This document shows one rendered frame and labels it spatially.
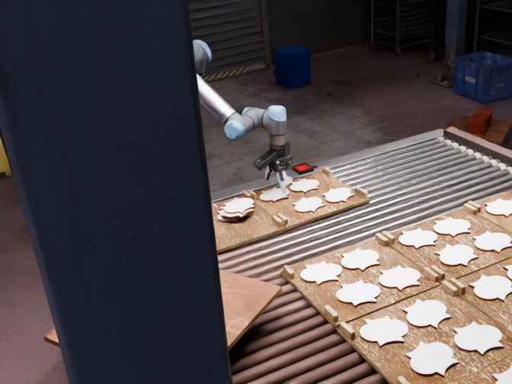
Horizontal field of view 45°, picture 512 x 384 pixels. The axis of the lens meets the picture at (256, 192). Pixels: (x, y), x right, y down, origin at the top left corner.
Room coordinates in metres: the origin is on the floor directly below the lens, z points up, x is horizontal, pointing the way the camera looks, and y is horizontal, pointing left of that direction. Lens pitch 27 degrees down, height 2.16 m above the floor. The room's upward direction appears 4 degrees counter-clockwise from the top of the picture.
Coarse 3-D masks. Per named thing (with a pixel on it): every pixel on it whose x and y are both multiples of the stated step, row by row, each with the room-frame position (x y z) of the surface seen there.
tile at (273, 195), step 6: (264, 192) 2.41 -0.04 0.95; (270, 192) 2.41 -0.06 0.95; (276, 192) 2.40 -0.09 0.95; (282, 192) 2.40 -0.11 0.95; (288, 192) 2.40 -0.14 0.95; (264, 198) 2.36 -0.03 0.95; (270, 198) 2.35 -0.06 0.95; (276, 198) 2.35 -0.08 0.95; (282, 198) 2.35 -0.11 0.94; (288, 198) 2.35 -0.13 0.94
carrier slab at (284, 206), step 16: (304, 176) 2.56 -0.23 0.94; (320, 176) 2.55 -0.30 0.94; (256, 192) 2.44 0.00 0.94; (320, 192) 2.39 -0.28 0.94; (352, 192) 2.37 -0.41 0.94; (272, 208) 2.28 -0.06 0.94; (288, 208) 2.27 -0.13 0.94; (320, 208) 2.25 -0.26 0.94; (336, 208) 2.24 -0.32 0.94; (288, 224) 2.14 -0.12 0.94
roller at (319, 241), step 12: (492, 180) 2.41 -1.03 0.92; (504, 180) 2.41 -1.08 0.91; (456, 192) 2.32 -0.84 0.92; (468, 192) 2.33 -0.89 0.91; (420, 204) 2.24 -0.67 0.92; (432, 204) 2.24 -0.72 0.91; (384, 216) 2.17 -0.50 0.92; (396, 216) 2.17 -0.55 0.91; (348, 228) 2.10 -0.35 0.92; (360, 228) 2.10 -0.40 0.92; (312, 240) 2.03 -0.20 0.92; (324, 240) 2.03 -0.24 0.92; (276, 252) 1.96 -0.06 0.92; (288, 252) 1.96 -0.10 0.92; (240, 264) 1.90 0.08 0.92; (252, 264) 1.90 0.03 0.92
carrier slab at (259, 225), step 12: (216, 204) 2.35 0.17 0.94; (216, 216) 2.25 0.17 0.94; (252, 216) 2.22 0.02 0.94; (264, 216) 2.21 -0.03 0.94; (216, 228) 2.15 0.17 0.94; (228, 228) 2.14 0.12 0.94; (240, 228) 2.14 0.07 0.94; (252, 228) 2.13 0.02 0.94; (264, 228) 2.12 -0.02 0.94; (276, 228) 2.11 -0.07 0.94; (216, 240) 2.06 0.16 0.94; (228, 240) 2.05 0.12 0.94; (240, 240) 2.04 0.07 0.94; (252, 240) 2.05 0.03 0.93
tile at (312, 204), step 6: (312, 198) 2.32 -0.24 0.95; (318, 198) 2.32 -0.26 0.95; (294, 204) 2.28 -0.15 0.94; (300, 204) 2.28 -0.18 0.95; (306, 204) 2.27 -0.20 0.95; (312, 204) 2.27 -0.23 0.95; (318, 204) 2.26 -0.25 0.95; (300, 210) 2.22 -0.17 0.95; (306, 210) 2.22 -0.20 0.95; (312, 210) 2.22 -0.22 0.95
